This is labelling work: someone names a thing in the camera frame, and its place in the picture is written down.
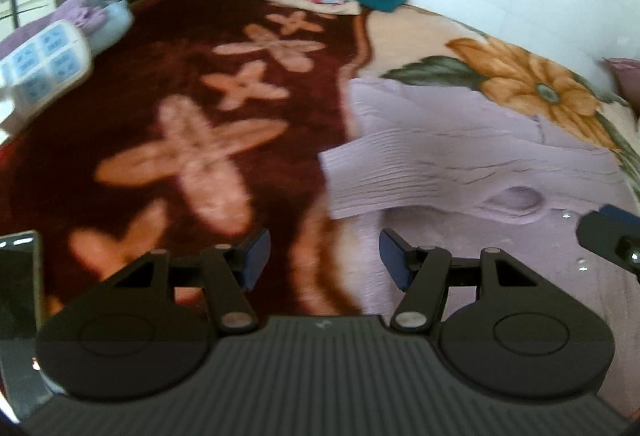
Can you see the lilac knitted cardigan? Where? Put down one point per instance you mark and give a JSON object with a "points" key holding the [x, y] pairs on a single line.
{"points": [[466, 173]]}

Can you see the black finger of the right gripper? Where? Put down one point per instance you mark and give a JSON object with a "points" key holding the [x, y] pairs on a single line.
{"points": [[612, 234]]}

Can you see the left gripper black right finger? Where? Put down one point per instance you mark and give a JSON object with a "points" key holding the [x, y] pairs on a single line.
{"points": [[496, 323]]}

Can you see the purple pillow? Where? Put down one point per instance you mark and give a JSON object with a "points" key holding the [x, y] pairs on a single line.
{"points": [[626, 72]]}

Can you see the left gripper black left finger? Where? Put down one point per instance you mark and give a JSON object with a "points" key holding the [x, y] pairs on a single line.
{"points": [[152, 324]]}

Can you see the lilac and blue cloth bundle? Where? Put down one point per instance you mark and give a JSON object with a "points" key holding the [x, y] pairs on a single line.
{"points": [[103, 23]]}

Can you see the white blue tablet blister pack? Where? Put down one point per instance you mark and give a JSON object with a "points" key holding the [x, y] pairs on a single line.
{"points": [[39, 72]]}

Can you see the floral fleece bed blanket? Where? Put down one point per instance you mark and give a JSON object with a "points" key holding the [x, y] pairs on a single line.
{"points": [[203, 126]]}

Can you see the black smartphone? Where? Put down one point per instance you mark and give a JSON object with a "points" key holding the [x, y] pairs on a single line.
{"points": [[23, 306]]}

